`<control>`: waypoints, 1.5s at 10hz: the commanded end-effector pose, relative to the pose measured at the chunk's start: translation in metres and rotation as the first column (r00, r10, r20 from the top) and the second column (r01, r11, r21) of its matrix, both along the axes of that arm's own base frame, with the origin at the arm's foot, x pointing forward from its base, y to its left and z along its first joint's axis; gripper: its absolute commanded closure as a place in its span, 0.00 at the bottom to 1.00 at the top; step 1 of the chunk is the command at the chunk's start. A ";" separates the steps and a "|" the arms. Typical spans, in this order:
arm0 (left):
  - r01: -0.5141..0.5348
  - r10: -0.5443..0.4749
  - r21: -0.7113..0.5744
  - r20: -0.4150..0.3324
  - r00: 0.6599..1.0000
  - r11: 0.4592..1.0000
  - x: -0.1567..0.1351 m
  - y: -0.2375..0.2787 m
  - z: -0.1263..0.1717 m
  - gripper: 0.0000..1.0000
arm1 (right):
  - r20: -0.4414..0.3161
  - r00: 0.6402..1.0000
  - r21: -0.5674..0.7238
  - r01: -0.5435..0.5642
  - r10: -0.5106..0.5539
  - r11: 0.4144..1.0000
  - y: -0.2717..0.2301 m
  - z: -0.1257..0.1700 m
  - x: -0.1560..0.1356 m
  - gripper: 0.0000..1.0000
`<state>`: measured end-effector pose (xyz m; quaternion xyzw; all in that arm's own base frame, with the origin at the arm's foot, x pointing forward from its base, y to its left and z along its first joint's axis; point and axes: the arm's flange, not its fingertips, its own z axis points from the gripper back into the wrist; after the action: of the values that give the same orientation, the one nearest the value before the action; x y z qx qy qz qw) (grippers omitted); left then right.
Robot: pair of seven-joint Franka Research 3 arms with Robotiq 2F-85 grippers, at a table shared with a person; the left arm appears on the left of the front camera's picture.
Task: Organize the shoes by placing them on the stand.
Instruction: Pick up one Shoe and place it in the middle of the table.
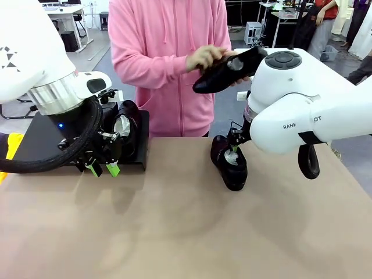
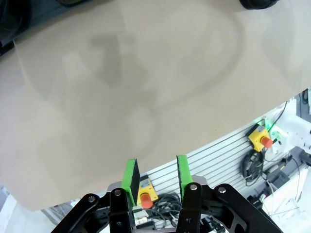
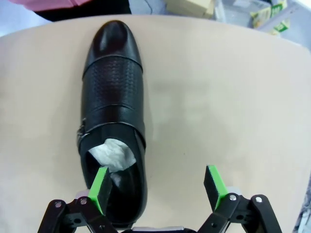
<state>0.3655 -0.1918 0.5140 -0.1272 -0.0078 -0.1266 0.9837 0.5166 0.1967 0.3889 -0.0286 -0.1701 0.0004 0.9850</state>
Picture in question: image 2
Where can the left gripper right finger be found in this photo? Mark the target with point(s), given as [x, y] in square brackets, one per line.
[192, 206]

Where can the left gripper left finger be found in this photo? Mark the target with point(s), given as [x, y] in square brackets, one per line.
[119, 208]

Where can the yellow emergency stop box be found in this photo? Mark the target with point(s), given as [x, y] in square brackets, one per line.
[151, 194]
[257, 137]

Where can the black power adapter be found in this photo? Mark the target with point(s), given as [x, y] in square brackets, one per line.
[279, 178]

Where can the slotted aluminium frame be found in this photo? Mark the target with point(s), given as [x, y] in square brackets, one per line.
[218, 157]

